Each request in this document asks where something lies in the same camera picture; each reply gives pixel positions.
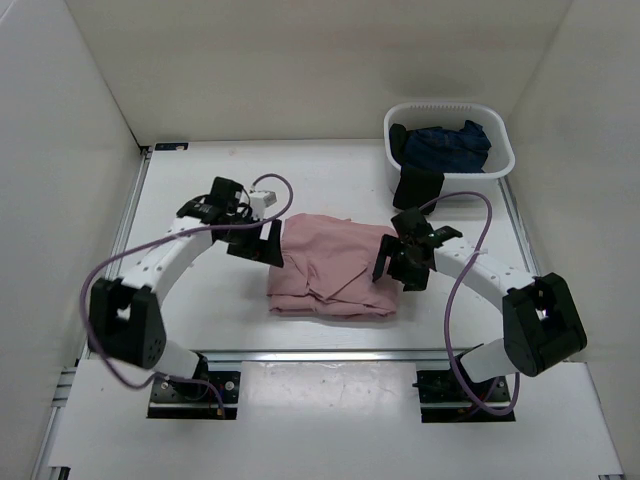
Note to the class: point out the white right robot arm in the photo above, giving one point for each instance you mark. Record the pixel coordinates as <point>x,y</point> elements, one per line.
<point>540,321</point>

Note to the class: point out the white plastic basket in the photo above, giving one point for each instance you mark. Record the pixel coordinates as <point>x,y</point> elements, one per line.
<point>452,115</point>

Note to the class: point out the aluminium table frame rail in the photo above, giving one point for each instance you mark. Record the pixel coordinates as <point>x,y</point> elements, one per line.
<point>219,307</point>

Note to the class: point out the white front cover board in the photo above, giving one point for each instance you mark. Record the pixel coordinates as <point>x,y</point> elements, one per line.
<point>334,421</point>

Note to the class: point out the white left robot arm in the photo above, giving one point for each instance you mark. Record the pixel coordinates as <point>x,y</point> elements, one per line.
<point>122,316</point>

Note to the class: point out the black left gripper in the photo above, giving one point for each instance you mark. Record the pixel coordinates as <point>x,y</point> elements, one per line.
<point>269,252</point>

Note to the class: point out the pink trousers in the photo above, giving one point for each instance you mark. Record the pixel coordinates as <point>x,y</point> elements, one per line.
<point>328,268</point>

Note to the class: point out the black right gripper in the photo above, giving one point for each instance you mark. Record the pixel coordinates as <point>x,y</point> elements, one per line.
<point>414,281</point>

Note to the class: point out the dark blue trousers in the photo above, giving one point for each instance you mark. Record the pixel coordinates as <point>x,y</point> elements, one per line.
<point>443,150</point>

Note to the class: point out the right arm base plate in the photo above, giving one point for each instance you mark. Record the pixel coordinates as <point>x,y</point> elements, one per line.
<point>443,400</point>

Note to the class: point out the black garment over basket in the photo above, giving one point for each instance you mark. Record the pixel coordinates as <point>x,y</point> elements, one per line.
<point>415,190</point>

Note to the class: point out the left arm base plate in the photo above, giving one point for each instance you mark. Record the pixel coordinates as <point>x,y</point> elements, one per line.
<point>174,400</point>

